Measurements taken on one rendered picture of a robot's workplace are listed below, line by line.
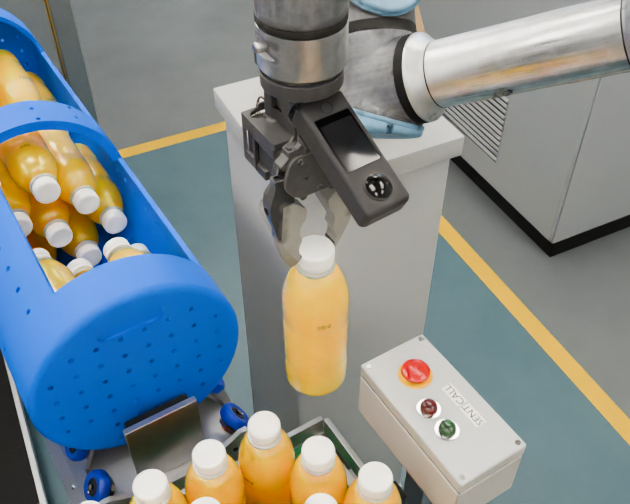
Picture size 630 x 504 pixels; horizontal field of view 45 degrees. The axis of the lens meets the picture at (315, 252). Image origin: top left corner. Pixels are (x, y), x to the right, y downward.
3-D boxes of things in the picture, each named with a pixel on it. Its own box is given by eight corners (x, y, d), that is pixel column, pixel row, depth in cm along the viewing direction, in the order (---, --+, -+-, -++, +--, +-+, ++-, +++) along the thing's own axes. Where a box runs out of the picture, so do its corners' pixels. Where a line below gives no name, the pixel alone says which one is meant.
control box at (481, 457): (415, 378, 109) (422, 331, 101) (512, 487, 96) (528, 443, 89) (357, 409, 105) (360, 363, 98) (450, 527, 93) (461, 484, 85)
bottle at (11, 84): (12, 85, 152) (42, 131, 141) (-24, 78, 148) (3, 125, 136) (22, 53, 150) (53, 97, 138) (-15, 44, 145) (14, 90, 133)
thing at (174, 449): (199, 439, 110) (189, 387, 101) (206, 451, 108) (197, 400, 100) (133, 472, 106) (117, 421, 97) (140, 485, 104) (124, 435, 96)
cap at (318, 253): (292, 252, 78) (291, 239, 77) (328, 245, 79) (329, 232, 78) (301, 278, 76) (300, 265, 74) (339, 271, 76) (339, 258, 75)
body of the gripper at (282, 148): (309, 139, 77) (308, 28, 68) (357, 185, 71) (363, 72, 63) (242, 164, 74) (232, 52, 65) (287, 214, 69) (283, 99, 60)
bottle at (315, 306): (280, 355, 92) (273, 243, 79) (336, 343, 93) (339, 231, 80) (293, 402, 87) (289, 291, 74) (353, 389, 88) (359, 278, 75)
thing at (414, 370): (417, 359, 98) (418, 353, 98) (435, 378, 96) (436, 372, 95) (395, 371, 97) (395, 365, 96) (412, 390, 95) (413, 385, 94)
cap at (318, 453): (341, 454, 90) (341, 446, 89) (323, 479, 88) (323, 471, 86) (313, 438, 92) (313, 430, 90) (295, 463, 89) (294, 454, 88)
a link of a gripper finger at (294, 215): (270, 237, 80) (280, 163, 74) (299, 272, 76) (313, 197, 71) (243, 244, 78) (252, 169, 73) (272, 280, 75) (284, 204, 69)
